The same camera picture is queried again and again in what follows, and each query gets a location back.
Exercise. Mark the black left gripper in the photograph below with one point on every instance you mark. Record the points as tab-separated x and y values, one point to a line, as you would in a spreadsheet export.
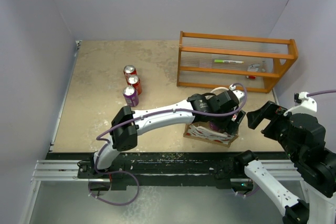
228	126

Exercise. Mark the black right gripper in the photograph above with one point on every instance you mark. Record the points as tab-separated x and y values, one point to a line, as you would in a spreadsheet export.
270	110

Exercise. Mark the purple fanta can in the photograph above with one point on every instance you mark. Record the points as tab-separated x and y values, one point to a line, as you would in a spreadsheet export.
130	95
214	126

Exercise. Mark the red cola can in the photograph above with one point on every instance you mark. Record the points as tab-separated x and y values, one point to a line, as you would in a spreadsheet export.
129	70
134	81

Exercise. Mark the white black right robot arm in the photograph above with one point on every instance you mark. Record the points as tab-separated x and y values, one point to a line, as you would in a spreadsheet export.
301	136

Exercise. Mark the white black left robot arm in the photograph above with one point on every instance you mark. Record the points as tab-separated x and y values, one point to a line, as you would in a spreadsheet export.
128	125

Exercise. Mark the watermelon print canvas bag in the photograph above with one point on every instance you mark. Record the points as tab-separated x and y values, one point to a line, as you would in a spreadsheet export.
199	129

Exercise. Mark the green white marker pen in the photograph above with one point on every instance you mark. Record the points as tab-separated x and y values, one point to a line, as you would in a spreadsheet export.
228	61

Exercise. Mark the small grey clips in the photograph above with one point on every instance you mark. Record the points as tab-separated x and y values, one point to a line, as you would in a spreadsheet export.
256	68

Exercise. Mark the orange wooden shelf rack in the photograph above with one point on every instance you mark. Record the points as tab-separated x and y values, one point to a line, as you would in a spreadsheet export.
211	61

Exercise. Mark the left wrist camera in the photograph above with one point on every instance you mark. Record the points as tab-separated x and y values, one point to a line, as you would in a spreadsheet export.
240	95

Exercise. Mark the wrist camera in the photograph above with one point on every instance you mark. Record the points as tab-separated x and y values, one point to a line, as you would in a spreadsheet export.
240	95
303	105

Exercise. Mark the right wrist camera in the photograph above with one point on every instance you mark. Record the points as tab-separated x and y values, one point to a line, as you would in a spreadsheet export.
303	105

